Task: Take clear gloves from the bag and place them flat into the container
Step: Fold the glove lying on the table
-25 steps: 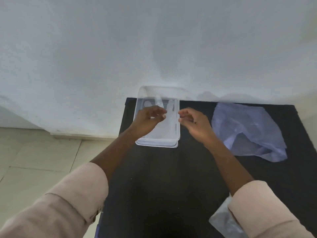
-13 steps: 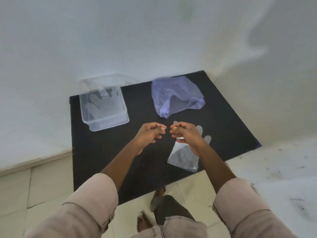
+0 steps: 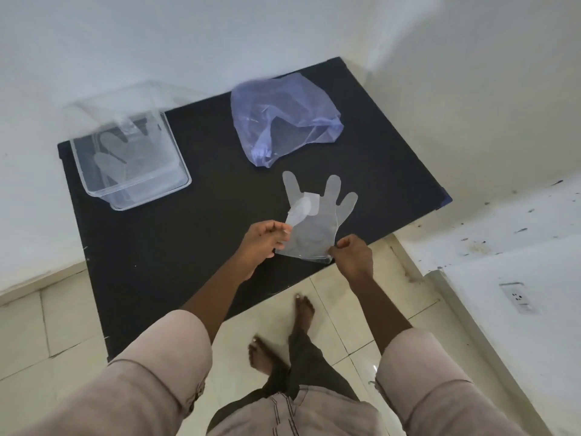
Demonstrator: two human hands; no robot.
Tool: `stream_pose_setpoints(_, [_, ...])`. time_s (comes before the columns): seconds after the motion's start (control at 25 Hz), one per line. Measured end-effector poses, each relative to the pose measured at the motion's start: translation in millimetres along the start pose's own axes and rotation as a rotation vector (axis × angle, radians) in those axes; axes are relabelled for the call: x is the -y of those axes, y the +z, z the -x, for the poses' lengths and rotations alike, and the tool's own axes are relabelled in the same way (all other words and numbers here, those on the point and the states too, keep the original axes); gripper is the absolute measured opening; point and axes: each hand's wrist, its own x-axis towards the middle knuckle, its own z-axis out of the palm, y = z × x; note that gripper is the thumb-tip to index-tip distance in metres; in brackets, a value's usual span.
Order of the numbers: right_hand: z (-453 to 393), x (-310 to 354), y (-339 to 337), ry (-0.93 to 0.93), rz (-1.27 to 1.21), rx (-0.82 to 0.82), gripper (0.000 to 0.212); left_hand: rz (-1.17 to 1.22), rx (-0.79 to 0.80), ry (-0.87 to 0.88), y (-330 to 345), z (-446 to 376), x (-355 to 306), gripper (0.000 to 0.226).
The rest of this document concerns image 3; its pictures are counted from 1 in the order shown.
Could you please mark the person's left hand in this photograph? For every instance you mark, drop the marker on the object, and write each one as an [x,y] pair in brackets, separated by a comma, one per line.
[258,247]

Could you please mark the person's right hand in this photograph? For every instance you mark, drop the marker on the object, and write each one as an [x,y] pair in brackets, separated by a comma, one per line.
[356,263]

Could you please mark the transparent plastic glove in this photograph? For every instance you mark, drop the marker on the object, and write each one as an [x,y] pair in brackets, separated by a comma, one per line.
[317,227]
[131,158]

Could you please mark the clear plastic container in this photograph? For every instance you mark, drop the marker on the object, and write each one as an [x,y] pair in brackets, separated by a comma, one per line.
[136,190]

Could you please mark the blue plastic bag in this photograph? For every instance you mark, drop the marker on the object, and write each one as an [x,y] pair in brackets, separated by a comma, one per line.
[290,104]

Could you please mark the person's right forearm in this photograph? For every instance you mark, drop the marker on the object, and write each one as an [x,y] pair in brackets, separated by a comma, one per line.
[381,317]

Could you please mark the person's left forearm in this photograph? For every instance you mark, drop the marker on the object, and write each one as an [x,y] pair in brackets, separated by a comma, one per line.
[218,304]

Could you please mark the person's right foot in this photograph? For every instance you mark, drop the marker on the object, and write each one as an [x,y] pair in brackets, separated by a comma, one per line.
[305,313]

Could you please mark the person's foot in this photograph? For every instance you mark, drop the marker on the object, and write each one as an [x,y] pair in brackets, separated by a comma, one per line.
[263,356]
[305,313]

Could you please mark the person's dark trousers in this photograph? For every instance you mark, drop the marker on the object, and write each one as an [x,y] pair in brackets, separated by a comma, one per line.
[308,358]

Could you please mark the person's left foot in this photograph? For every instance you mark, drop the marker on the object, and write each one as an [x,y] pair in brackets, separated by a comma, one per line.
[263,356]

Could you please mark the white wall socket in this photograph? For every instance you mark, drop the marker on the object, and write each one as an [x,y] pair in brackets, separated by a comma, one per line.
[519,297]

